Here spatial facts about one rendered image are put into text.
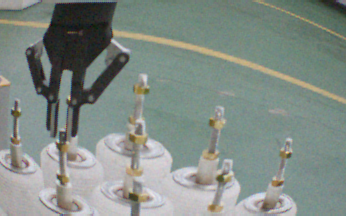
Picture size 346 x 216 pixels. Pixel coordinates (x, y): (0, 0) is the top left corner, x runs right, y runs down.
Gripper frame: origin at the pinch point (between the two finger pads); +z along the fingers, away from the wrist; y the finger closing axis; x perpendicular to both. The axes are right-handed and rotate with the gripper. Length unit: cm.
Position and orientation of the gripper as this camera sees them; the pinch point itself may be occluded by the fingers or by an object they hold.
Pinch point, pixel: (61, 120)
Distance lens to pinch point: 84.3
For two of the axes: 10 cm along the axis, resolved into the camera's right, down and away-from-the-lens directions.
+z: -1.5, 9.4, 2.9
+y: -9.9, -1.6, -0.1
